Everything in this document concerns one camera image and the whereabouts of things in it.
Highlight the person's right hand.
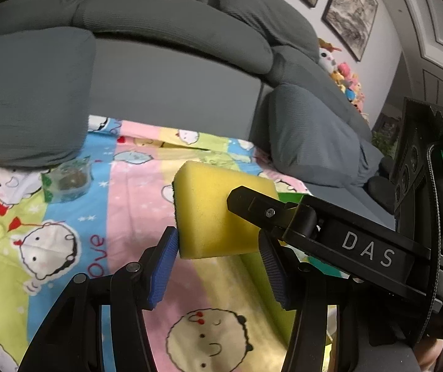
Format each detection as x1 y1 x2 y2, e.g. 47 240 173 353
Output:
413 337 443 371

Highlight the pile of plush toys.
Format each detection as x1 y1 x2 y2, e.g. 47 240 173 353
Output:
318 38 365 113

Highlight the bagged steel wool small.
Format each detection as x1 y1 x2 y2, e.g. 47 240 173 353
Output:
42 156 93 203

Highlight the yellow sponge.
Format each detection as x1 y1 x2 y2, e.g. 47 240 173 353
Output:
173 161 278 259

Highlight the grey pillow right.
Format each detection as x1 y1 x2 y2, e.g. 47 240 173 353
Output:
268 84 383 187

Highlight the framed landscape picture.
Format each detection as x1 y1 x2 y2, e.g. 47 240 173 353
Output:
322 0 379 62

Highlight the colourful cartoon bedsheet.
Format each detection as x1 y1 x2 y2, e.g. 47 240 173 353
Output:
0 116 307 371

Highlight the grey ribbed pillow left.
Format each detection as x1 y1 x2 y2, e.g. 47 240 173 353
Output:
0 27 96 168

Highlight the grey padded headboard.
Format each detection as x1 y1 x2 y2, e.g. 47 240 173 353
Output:
0 0 371 144

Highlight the green cardboard box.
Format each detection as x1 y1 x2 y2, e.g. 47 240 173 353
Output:
227 186 346 349

